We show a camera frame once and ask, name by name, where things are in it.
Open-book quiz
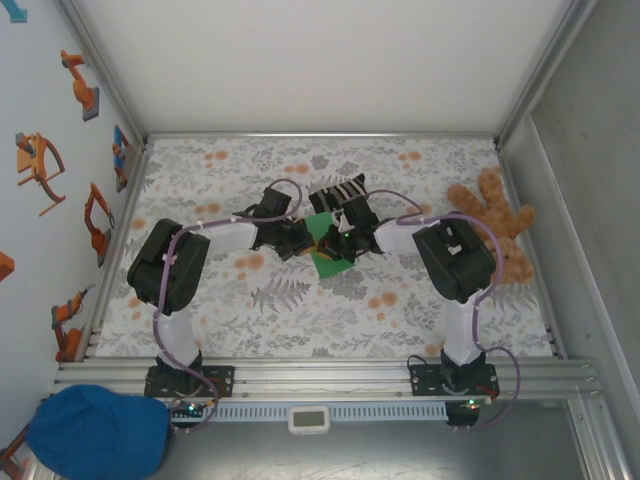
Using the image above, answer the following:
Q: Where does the green cloth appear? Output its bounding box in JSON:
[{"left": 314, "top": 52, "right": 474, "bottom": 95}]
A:
[{"left": 304, "top": 211, "right": 354, "bottom": 279}]

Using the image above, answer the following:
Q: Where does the black white striped sock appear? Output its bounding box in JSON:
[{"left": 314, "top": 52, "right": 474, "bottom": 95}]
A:
[{"left": 308, "top": 172, "right": 369, "bottom": 216}]

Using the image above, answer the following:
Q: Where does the floral patterned tablecloth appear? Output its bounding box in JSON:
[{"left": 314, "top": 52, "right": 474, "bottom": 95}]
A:
[{"left": 94, "top": 137, "right": 556, "bottom": 359}]

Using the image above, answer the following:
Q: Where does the white digital timer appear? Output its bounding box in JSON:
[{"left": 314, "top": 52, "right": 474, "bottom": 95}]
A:
[{"left": 287, "top": 405, "right": 331, "bottom": 436}]

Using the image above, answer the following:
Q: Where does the brown plush toy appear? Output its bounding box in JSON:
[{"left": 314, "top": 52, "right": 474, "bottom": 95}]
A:
[{"left": 446, "top": 167, "right": 537, "bottom": 287}]

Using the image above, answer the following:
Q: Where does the blue orange machine sticker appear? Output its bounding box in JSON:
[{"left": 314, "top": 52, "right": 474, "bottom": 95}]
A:
[{"left": 112, "top": 124, "right": 132, "bottom": 193}]

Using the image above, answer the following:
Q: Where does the green circuit board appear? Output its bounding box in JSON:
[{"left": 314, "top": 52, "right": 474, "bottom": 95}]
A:
[
  {"left": 447, "top": 398, "right": 489, "bottom": 427},
  {"left": 171, "top": 399, "right": 211, "bottom": 419}
]

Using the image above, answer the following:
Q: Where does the orange claw gripper sticker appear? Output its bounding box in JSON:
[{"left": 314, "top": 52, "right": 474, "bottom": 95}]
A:
[{"left": 14, "top": 132, "right": 67, "bottom": 217}]

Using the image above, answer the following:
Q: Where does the blue baseball cap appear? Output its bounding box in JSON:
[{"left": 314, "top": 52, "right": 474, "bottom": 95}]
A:
[{"left": 25, "top": 383, "right": 174, "bottom": 479}]

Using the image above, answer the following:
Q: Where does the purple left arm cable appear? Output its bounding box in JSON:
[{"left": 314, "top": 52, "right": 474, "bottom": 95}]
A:
[{"left": 152, "top": 178, "right": 304, "bottom": 436}]

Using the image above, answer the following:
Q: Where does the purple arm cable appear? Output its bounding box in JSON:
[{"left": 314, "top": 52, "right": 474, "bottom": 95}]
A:
[
  {"left": 367, "top": 189, "right": 524, "bottom": 434},
  {"left": 152, "top": 178, "right": 304, "bottom": 436}
]

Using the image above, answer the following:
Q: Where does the thin aluminium frame rail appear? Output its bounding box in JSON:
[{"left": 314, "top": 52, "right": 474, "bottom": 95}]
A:
[{"left": 144, "top": 131, "right": 501, "bottom": 142}]

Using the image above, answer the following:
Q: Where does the wide aluminium frame rail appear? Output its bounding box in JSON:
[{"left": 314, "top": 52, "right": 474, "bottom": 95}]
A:
[{"left": 53, "top": 355, "right": 601, "bottom": 401}]

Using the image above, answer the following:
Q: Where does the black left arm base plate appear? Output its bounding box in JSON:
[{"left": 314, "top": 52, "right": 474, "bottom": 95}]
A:
[{"left": 144, "top": 364, "right": 236, "bottom": 399}]

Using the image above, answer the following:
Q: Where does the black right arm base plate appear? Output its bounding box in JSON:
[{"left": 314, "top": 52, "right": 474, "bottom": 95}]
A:
[{"left": 409, "top": 363, "right": 499, "bottom": 399}]

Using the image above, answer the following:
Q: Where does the aluminium side frame rail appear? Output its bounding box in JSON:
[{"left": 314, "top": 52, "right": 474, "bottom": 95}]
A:
[
  {"left": 82, "top": 142, "right": 152, "bottom": 362},
  {"left": 495, "top": 142, "right": 567, "bottom": 360}
]

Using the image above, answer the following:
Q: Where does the slotted white cable duct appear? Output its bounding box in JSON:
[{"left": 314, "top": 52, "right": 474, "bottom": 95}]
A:
[{"left": 207, "top": 403, "right": 449, "bottom": 422}]

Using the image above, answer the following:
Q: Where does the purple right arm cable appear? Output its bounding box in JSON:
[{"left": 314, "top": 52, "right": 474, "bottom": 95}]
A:
[{"left": 367, "top": 189, "right": 524, "bottom": 434}]

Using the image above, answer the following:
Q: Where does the aluminium frame post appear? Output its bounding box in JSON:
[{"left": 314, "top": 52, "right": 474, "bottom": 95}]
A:
[
  {"left": 493, "top": 0, "right": 601, "bottom": 147},
  {"left": 54, "top": 0, "right": 151, "bottom": 146}
]

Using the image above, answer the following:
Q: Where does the orange grey wall sticker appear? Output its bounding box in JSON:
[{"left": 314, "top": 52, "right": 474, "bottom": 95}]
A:
[{"left": 0, "top": 427, "right": 29, "bottom": 479}]

